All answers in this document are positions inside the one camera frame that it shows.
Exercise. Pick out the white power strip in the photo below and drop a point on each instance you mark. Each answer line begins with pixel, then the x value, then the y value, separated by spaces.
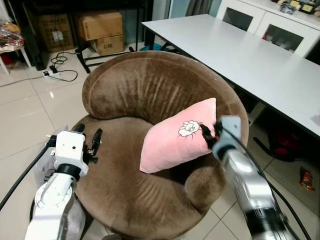
pixel 52 74

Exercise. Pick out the white glass-door cabinet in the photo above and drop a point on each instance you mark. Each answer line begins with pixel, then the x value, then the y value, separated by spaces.
pixel 265 22

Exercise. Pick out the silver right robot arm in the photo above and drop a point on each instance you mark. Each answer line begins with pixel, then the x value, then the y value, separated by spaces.
pixel 252 192

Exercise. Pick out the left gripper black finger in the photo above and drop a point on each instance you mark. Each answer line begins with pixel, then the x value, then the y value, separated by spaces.
pixel 97 138
pixel 80 128

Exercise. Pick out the white stool with colourful bags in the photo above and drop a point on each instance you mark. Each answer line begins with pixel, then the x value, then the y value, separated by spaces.
pixel 10 37

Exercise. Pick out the black metal desk frame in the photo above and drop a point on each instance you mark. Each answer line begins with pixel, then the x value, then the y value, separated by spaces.
pixel 86 59

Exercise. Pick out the small printed cardboard box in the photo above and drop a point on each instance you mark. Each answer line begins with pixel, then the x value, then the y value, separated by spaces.
pixel 108 45

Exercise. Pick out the grey cushion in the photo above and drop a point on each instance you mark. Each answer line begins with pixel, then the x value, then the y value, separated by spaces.
pixel 44 165

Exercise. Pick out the brown round velvet sofa chair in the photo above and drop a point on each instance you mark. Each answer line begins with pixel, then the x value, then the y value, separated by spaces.
pixel 145 85

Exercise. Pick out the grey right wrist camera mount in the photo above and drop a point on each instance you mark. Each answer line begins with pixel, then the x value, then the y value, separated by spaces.
pixel 228 136

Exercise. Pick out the toys on cabinet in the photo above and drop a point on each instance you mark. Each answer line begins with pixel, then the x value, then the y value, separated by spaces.
pixel 299 6

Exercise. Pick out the dark labelled cardboard box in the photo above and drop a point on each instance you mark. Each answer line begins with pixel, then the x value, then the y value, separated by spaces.
pixel 56 31

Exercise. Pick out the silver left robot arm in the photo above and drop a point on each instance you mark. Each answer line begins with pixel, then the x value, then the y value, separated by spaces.
pixel 51 200

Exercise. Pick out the pink pillow with sheep print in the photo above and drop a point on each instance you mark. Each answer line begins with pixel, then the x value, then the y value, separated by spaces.
pixel 172 142

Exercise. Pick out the large plain cardboard box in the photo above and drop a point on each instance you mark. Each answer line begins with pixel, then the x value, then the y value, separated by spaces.
pixel 100 25

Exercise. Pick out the white rectangular table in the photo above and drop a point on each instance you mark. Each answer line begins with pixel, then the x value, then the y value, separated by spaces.
pixel 240 55

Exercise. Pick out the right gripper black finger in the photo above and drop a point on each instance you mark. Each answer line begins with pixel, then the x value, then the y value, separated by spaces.
pixel 205 129
pixel 212 143

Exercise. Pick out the black and red bag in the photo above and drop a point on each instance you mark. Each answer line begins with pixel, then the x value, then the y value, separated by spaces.
pixel 286 142

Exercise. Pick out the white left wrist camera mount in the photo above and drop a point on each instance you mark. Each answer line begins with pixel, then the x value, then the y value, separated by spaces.
pixel 70 148

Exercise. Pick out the orange snack packet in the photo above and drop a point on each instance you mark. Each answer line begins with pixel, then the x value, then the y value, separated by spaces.
pixel 306 179

